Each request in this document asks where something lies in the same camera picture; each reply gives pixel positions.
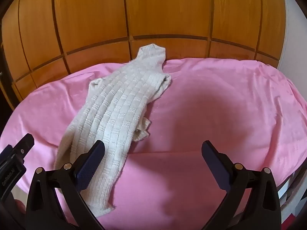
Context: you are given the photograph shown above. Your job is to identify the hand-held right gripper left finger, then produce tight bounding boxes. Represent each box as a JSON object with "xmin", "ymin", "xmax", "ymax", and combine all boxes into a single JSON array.
[{"xmin": 25, "ymin": 140, "xmax": 113, "ymax": 230}]

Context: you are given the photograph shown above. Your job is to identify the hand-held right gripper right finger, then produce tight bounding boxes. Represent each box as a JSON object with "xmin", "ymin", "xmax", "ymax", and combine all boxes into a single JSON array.
[{"xmin": 201, "ymin": 140, "xmax": 282, "ymax": 230}]

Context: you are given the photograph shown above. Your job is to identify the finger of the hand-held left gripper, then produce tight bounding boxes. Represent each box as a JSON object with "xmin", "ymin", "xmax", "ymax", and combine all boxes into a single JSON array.
[{"xmin": 0, "ymin": 133, "xmax": 35, "ymax": 164}]

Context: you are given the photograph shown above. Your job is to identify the white knit sweater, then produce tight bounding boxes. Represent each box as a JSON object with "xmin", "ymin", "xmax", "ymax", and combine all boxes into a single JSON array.
[{"xmin": 54, "ymin": 44, "xmax": 172, "ymax": 218}]

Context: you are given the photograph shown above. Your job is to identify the pink blanket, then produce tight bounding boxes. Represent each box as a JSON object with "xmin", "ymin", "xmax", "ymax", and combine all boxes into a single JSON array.
[{"xmin": 3, "ymin": 57, "xmax": 307, "ymax": 230}]

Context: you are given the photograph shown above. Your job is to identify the wooden wardrobe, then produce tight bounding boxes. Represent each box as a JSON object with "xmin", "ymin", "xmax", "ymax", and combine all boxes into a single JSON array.
[{"xmin": 0, "ymin": 0, "xmax": 288, "ymax": 112}]

